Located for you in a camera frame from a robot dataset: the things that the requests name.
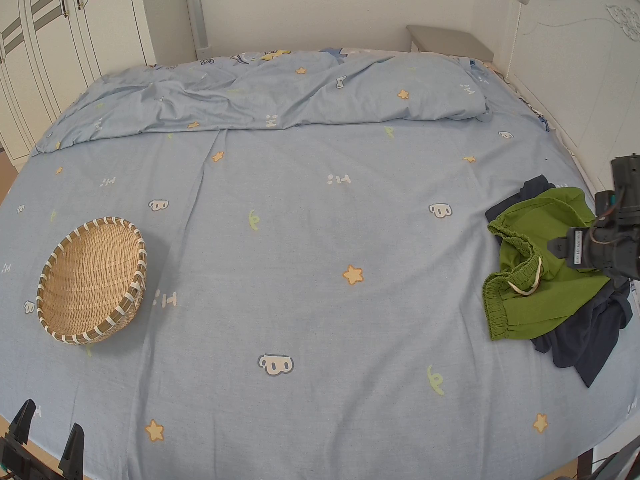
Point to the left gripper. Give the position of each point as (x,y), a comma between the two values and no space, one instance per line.
(30,463)

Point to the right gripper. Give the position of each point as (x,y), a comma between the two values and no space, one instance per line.
(605,253)

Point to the green shorts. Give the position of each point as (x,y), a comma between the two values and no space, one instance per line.
(530,298)

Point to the dark blue garment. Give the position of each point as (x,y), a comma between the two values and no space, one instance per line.
(585,348)

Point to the round woven basket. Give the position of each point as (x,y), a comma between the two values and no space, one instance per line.
(90,278)

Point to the bed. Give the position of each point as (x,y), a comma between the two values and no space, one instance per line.
(320,268)

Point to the grey bedside table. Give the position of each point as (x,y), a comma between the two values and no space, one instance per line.
(445,38)

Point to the pale blue quilt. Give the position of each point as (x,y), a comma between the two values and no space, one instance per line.
(300,98)

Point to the white wardrobe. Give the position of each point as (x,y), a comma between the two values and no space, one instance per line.
(50,43)

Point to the grey vertical pipe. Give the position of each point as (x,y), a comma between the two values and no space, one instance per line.
(196,8)

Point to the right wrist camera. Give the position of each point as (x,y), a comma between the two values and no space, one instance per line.
(606,205)

